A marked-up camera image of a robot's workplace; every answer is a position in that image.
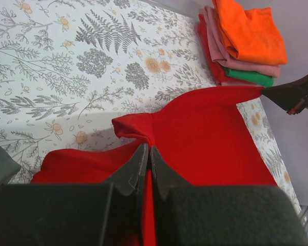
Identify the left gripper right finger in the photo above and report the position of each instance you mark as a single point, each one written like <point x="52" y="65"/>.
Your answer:
<point x="220" y="215"/>

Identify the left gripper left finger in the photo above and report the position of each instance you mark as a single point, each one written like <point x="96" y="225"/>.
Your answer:
<point x="106" y="213"/>

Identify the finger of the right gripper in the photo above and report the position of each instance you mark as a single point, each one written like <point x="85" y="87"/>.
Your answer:
<point x="291" y="97"/>

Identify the red t shirt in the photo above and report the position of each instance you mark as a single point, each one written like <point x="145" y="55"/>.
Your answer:
<point x="217" y="72"/>
<point x="200" y="134"/>

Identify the folded green t shirt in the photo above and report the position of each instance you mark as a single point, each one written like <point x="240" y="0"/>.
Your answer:
<point x="250" y="76"/>

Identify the folded orange t shirt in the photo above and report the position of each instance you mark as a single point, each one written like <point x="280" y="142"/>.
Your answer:
<point x="249" y="35"/>

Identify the folded red t shirt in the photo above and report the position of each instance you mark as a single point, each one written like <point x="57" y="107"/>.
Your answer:
<point x="217" y="72"/>

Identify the folded pink t shirt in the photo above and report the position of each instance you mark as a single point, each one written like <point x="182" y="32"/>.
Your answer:
<point x="219" y="54"/>

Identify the floral table mat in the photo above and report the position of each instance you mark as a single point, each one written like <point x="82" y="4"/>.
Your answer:
<point x="67" y="68"/>

